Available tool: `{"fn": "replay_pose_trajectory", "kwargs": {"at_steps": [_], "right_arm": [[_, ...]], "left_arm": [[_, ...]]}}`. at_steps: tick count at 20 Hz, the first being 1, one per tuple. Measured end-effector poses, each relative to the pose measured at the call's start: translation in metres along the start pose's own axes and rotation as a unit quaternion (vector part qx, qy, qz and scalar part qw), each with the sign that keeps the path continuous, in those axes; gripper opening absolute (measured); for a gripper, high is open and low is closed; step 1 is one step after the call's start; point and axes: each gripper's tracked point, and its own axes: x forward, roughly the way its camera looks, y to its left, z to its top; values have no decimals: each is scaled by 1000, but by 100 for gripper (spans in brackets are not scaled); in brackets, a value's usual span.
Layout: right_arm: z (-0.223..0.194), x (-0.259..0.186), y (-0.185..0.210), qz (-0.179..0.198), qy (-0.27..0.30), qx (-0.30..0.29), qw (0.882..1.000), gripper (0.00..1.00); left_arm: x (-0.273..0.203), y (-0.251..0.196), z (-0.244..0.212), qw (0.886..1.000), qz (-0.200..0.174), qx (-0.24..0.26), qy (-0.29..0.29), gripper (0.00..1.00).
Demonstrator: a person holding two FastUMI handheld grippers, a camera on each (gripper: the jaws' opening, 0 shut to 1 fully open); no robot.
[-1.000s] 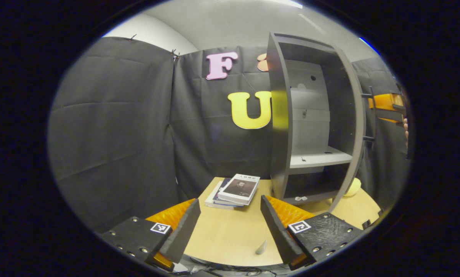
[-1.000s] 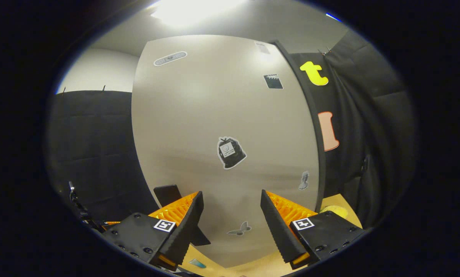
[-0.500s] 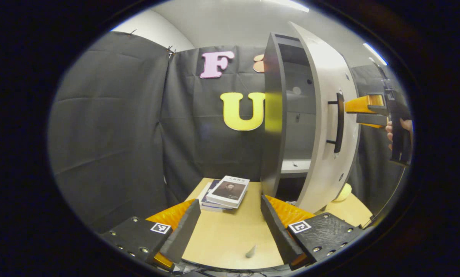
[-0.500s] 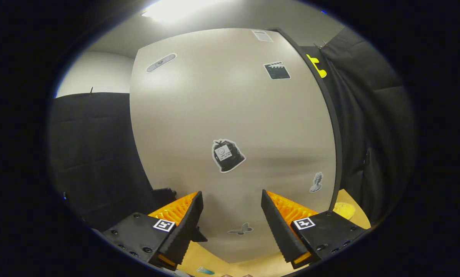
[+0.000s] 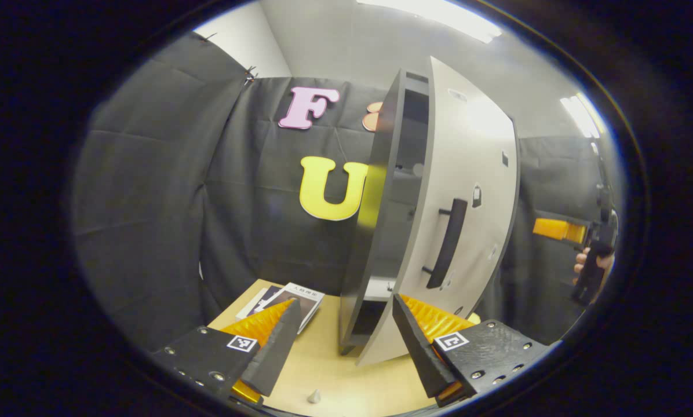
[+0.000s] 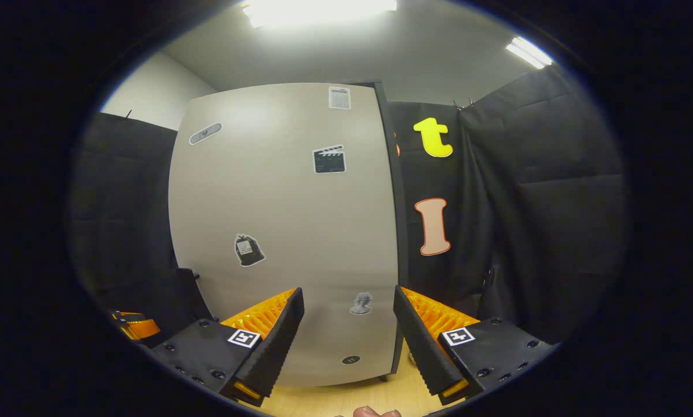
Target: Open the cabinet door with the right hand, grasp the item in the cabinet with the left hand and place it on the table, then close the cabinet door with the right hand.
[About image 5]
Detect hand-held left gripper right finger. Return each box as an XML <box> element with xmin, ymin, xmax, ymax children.
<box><xmin>392</xmin><ymin>292</ymin><xmax>550</xmax><ymax>407</ymax></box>

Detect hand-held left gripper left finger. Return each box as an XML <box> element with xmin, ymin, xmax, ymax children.
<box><xmin>151</xmin><ymin>298</ymin><xmax>302</xmax><ymax>405</ymax></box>

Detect dark grey cabinet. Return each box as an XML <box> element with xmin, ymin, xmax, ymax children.
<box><xmin>338</xmin><ymin>68</ymin><xmax>434</xmax><ymax>357</ymax></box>

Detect black door handle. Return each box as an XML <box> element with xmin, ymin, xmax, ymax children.
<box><xmin>422</xmin><ymin>198</ymin><xmax>469</xmax><ymax>290</ymax></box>

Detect dark cover book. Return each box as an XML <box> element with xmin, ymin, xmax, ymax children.
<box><xmin>265</xmin><ymin>283</ymin><xmax>325</xmax><ymax>334</ymax></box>

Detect black backdrop cloth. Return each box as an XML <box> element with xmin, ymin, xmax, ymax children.
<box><xmin>71</xmin><ymin>32</ymin><xmax>619</xmax><ymax>351</ymax></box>

